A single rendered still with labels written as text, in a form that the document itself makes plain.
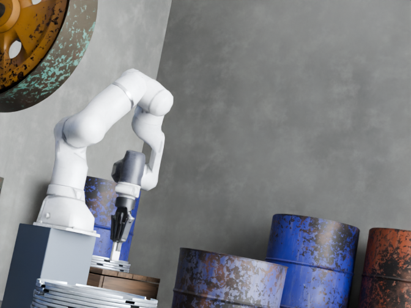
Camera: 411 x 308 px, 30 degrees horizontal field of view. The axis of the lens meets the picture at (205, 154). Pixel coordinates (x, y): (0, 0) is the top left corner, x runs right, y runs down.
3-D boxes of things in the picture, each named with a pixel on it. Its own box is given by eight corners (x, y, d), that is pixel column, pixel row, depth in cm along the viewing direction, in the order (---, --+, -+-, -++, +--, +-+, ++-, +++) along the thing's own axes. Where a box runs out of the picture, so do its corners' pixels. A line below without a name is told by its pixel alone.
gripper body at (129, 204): (140, 200, 288) (136, 224, 287) (128, 199, 295) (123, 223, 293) (124, 196, 284) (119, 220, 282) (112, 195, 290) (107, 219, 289)
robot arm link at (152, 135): (135, 121, 281) (109, 187, 295) (182, 132, 287) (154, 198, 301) (133, 106, 290) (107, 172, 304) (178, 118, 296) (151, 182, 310)
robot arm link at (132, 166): (130, 188, 304) (106, 183, 301) (137, 156, 306) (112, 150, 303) (144, 186, 287) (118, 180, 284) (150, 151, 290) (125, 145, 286)
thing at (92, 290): (119, 293, 202) (120, 290, 202) (180, 308, 179) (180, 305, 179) (17, 277, 186) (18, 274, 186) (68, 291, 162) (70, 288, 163)
